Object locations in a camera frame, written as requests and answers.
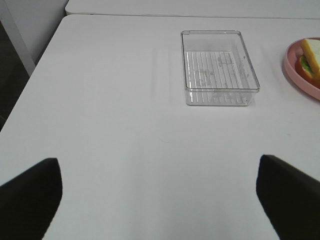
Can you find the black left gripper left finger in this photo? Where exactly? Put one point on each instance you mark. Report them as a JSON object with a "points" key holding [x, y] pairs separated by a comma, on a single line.
{"points": [[29, 201]]}

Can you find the white table leg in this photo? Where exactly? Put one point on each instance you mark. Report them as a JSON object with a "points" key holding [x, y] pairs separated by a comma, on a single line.
{"points": [[16, 39]]}

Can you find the green lettuce leaf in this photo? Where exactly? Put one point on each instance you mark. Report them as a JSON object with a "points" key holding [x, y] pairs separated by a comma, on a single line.
{"points": [[305, 65]]}

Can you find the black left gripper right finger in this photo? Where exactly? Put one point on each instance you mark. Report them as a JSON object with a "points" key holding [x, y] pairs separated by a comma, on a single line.
{"points": [[290, 198]]}

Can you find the bread slice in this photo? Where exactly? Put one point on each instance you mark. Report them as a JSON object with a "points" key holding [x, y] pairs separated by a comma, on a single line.
{"points": [[311, 51], [309, 78]]}

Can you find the pink round plate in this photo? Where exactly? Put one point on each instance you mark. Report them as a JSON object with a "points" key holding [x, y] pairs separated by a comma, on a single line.
{"points": [[293, 52]]}

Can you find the clear left plastic tray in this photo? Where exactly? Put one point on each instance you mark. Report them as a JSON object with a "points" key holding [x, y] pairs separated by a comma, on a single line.
{"points": [[217, 69]]}

